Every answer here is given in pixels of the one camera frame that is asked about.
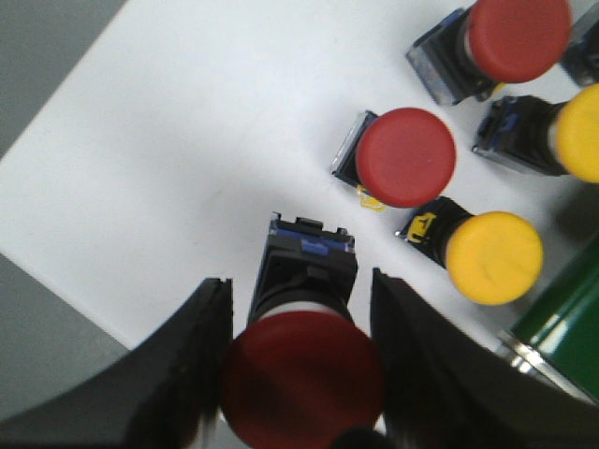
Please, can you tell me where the black push button base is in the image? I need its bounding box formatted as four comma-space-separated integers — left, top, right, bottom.
560, 3, 598, 88

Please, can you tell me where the green conveyor belt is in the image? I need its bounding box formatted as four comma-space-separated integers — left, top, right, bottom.
498, 238, 598, 406

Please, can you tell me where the red mushroom push button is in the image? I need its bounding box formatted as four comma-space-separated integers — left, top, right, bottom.
330, 108, 457, 209
406, 0, 572, 106
220, 213, 385, 448

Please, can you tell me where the yellow mushroom push button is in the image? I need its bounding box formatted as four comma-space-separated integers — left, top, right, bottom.
472, 84, 598, 184
396, 196, 544, 306

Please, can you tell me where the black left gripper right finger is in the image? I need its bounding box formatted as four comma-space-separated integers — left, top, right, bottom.
371, 268, 598, 448

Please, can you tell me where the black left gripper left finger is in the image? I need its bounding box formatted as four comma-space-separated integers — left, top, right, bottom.
1, 278, 233, 448

